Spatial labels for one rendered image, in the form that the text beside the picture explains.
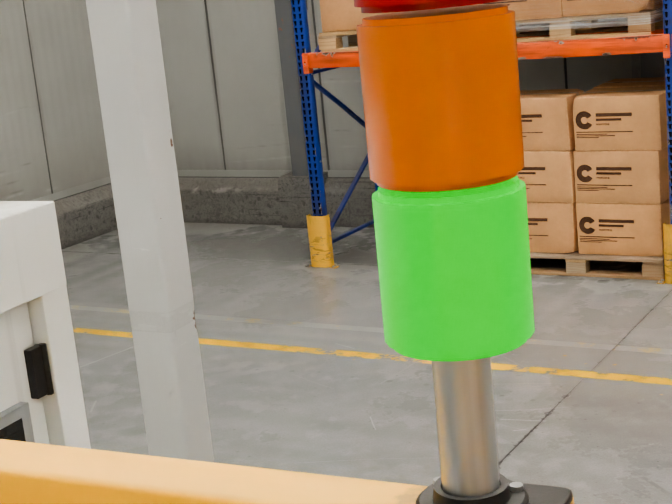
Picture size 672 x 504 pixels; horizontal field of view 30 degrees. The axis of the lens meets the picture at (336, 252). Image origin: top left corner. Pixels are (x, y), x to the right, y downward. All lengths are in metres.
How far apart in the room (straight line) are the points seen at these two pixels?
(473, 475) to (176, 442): 2.73
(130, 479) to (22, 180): 10.64
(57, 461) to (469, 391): 0.19
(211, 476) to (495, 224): 0.16
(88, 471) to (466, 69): 0.23
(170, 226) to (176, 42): 8.65
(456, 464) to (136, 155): 2.57
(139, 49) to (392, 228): 2.56
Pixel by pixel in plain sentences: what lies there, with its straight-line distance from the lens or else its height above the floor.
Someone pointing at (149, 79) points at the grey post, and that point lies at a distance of 2.97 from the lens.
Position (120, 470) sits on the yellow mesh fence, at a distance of 0.51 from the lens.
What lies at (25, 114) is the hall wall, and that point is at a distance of 11.17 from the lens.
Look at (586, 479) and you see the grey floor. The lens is 5.57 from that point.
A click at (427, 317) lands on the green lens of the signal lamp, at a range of 0.40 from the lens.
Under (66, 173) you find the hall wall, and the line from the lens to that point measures 11.53.
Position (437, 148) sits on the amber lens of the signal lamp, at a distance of 0.38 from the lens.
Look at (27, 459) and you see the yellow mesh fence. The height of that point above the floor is 2.10.
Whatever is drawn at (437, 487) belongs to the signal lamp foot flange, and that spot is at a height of 2.11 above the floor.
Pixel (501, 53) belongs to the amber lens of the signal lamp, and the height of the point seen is 2.26.
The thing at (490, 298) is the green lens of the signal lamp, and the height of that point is 2.18.
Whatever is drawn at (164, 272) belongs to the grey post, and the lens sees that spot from 3.01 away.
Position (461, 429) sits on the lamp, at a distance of 0.42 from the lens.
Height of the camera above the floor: 2.29
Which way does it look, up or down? 13 degrees down
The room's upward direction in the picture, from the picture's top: 6 degrees counter-clockwise
